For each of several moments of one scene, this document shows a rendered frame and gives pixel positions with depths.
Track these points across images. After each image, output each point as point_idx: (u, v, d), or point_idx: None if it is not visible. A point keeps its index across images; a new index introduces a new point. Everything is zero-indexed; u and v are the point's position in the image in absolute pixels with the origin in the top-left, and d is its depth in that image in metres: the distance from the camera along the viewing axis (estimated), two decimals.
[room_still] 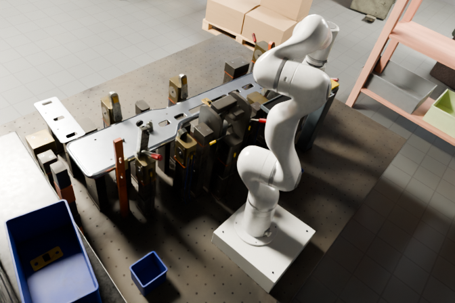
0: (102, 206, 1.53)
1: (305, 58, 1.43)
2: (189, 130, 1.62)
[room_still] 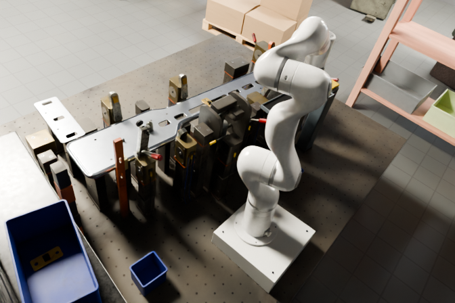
0: (102, 206, 1.53)
1: None
2: (189, 130, 1.62)
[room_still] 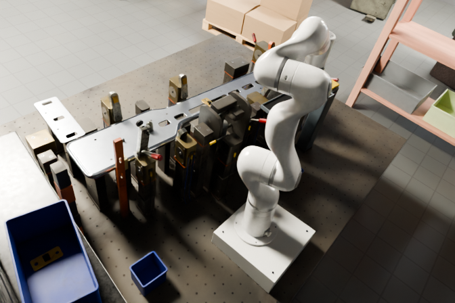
0: (102, 206, 1.53)
1: None
2: (189, 130, 1.62)
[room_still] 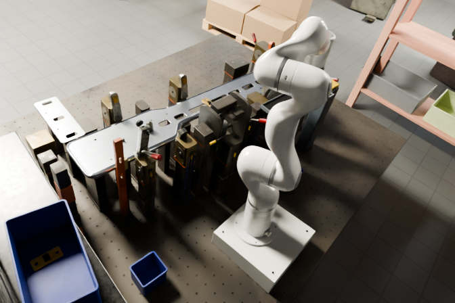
0: (102, 206, 1.53)
1: None
2: (189, 130, 1.62)
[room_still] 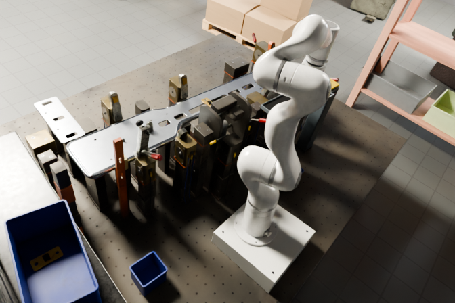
0: (102, 206, 1.53)
1: (305, 57, 1.43)
2: (189, 130, 1.62)
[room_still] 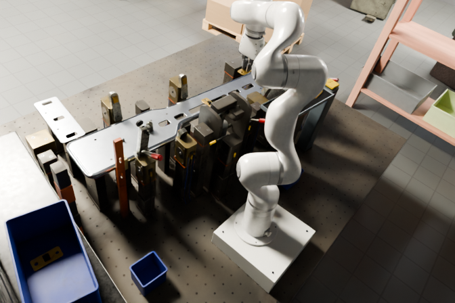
0: (102, 206, 1.53)
1: None
2: (189, 130, 1.62)
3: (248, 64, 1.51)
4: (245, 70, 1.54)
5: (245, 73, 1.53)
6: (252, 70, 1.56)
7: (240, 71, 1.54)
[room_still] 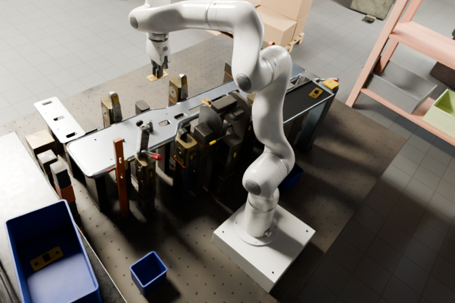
0: (102, 206, 1.53)
1: None
2: (189, 130, 1.62)
3: (156, 70, 1.36)
4: (156, 76, 1.39)
5: (154, 79, 1.38)
6: (164, 76, 1.41)
7: (149, 77, 1.39)
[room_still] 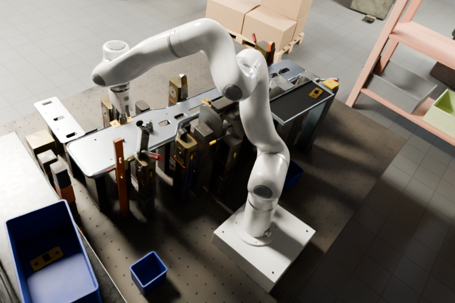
0: (102, 206, 1.53)
1: None
2: (189, 130, 1.62)
3: (119, 116, 1.33)
4: None
5: (118, 126, 1.35)
6: (128, 121, 1.38)
7: (112, 122, 1.36)
